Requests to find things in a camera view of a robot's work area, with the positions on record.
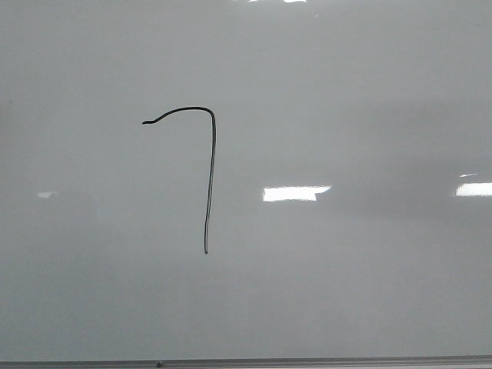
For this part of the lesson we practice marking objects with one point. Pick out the aluminium whiteboard frame edge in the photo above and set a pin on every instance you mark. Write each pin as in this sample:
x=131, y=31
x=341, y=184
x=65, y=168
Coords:
x=467, y=361

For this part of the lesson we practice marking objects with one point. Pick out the white whiteboard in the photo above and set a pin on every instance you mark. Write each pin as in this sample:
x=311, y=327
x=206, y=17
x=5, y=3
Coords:
x=244, y=179

